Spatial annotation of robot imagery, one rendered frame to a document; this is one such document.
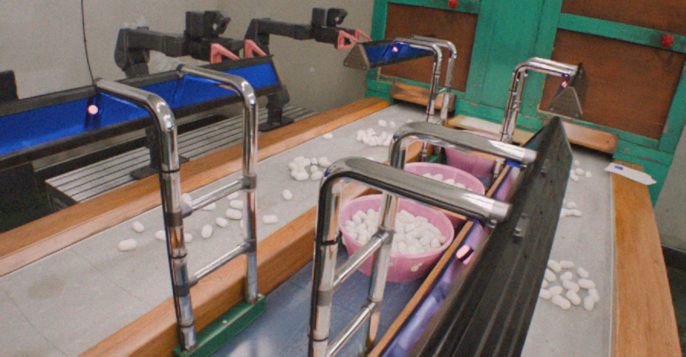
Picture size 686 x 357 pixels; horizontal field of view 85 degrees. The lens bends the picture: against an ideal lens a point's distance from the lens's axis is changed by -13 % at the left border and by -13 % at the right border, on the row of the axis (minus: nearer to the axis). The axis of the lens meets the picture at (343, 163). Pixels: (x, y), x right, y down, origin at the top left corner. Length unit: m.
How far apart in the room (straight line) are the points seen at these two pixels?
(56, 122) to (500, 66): 1.63
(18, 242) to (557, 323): 1.05
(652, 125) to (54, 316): 1.90
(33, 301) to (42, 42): 2.22
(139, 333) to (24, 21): 2.37
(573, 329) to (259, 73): 0.76
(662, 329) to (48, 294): 1.11
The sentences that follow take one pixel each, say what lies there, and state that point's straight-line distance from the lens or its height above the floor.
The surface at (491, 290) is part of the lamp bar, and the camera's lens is 0.27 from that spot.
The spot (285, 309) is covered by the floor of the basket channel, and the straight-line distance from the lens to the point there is 0.87.
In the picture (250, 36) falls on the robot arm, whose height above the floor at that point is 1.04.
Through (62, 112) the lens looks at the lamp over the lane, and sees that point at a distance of 0.64.
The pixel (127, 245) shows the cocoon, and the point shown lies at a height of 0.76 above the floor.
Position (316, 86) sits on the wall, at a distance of 3.17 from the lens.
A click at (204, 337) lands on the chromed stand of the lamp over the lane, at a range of 0.77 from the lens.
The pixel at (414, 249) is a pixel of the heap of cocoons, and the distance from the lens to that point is 0.95.
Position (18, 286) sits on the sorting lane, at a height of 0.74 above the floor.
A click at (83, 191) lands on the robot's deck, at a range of 1.38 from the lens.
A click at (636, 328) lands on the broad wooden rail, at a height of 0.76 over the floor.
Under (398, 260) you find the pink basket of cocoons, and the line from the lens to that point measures 0.90.
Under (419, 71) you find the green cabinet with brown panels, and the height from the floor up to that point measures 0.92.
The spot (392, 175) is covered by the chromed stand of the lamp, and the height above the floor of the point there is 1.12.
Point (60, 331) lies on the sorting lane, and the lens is 0.80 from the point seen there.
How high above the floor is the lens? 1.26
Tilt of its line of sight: 23 degrees down
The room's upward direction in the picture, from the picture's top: 6 degrees clockwise
